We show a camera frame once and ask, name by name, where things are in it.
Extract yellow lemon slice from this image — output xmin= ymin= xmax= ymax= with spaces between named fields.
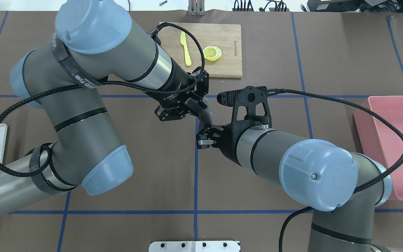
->
xmin=203 ymin=46 xmax=222 ymax=62

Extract left braided black cable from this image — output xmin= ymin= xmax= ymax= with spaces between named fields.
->
xmin=0 ymin=22 xmax=206 ymax=252

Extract bamboo cutting board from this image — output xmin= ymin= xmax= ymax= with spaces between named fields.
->
xmin=154 ymin=22 xmax=243 ymax=79

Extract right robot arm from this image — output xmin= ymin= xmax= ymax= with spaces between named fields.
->
xmin=196 ymin=126 xmax=393 ymax=252

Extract right braided black cable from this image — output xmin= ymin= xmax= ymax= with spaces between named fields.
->
xmin=267 ymin=88 xmax=403 ymax=252

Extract yellow plastic knife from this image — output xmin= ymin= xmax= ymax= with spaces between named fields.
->
xmin=179 ymin=31 xmax=192 ymax=67

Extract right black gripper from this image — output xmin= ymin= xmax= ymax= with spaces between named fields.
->
xmin=196 ymin=124 xmax=239 ymax=154

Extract metal base plate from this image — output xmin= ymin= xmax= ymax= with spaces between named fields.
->
xmin=148 ymin=240 xmax=241 ymax=252

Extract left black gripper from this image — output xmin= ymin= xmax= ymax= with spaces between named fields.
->
xmin=155 ymin=88 xmax=206 ymax=121

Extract grey microfibre cloth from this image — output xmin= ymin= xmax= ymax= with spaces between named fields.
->
xmin=192 ymin=97 xmax=213 ymax=130

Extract grey metal bracket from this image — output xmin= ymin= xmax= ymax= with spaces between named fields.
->
xmin=188 ymin=0 xmax=206 ymax=16

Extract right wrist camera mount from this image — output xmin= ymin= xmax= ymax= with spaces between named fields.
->
xmin=217 ymin=86 xmax=272 ymax=132

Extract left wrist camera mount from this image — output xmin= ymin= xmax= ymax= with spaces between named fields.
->
xmin=186 ymin=66 xmax=209 ymax=102

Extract braided black cable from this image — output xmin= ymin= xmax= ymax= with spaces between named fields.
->
xmin=0 ymin=22 xmax=206 ymax=252
xmin=267 ymin=88 xmax=403 ymax=252

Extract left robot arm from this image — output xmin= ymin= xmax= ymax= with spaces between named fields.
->
xmin=0 ymin=0 xmax=212 ymax=217

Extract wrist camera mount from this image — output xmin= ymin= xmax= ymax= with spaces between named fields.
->
xmin=217 ymin=86 xmax=272 ymax=132
xmin=186 ymin=66 xmax=209 ymax=102

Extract pink plastic bin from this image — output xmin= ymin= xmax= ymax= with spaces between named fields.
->
xmin=353 ymin=96 xmax=403 ymax=201

